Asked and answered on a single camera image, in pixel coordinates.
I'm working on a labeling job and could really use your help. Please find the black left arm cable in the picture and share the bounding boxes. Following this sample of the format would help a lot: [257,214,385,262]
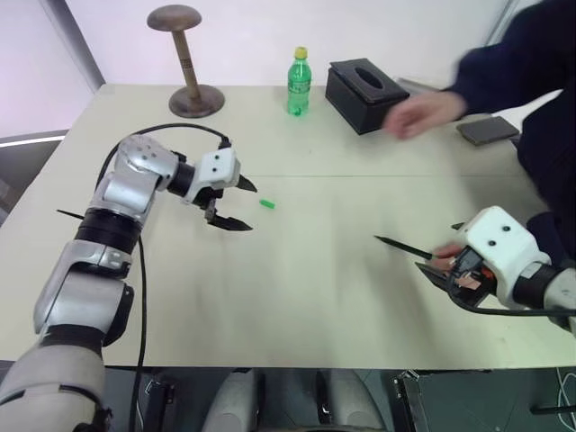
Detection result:
[94,123,235,432]

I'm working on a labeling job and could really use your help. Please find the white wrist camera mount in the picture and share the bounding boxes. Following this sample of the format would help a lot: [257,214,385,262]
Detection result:
[463,205,553,308]
[186,147,242,206]

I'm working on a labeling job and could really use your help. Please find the person bare hand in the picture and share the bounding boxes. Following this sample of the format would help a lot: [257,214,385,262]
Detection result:
[382,92,470,141]
[434,242,463,271]

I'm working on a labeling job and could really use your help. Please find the person dark jacket torso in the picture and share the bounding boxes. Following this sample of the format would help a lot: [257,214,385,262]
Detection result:
[516,89,576,271]

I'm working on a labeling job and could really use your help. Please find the black flat panel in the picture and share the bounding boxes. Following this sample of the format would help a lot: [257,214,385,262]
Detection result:
[391,368,576,432]

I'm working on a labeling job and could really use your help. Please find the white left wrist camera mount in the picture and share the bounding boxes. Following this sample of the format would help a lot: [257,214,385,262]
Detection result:
[186,147,242,206]

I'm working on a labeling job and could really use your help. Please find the black tissue box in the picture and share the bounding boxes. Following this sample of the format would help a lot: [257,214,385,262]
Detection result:
[324,57,411,137]

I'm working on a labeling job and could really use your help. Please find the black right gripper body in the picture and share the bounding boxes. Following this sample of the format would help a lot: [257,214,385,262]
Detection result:
[445,246,500,308]

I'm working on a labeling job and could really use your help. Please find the green plastic bottle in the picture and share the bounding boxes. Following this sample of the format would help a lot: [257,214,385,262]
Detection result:
[286,46,312,119]

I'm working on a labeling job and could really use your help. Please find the grey rounded shape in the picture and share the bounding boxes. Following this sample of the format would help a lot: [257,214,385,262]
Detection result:
[322,368,389,432]
[210,370,267,432]

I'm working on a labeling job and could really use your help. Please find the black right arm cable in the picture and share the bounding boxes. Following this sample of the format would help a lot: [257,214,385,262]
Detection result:
[449,290,576,318]

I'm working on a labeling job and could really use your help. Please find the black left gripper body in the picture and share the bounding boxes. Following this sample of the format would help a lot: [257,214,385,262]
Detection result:
[182,186,226,222]

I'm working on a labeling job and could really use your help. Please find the black bracket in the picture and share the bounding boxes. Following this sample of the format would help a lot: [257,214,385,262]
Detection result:
[142,376,177,429]

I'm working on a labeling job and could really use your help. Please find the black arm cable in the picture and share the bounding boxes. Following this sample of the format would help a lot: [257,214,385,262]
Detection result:
[94,123,235,432]
[449,290,576,318]

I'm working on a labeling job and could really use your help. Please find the wooden hat stand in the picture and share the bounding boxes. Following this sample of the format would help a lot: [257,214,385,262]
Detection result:
[146,4,225,120]

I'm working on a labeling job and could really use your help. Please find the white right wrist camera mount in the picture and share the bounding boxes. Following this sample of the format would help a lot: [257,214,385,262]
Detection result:
[463,205,553,308]

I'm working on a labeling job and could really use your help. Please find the white thin cable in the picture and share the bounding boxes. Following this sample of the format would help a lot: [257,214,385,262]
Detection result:
[554,366,576,429]

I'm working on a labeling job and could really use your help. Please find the dark grey flat pad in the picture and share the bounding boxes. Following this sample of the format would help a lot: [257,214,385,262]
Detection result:
[455,115,522,147]

